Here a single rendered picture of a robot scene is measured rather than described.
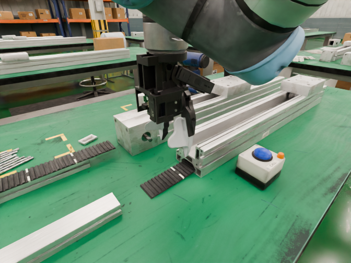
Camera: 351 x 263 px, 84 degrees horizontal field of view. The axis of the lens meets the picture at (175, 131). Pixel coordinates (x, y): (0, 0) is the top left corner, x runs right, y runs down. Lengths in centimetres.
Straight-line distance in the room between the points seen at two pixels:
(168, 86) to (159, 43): 8
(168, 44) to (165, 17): 10
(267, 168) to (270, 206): 8
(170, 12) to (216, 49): 6
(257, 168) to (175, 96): 26
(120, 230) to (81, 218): 8
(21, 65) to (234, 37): 178
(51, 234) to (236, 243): 32
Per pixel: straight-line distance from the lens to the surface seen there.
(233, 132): 54
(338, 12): 1582
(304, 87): 92
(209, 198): 47
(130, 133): 55
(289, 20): 20
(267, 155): 50
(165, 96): 34
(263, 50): 22
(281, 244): 44
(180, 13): 22
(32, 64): 190
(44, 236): 43
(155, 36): 33
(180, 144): 39
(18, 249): 44
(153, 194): 47
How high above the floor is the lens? 113
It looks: 30 degrees down
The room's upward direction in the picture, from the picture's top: straight up
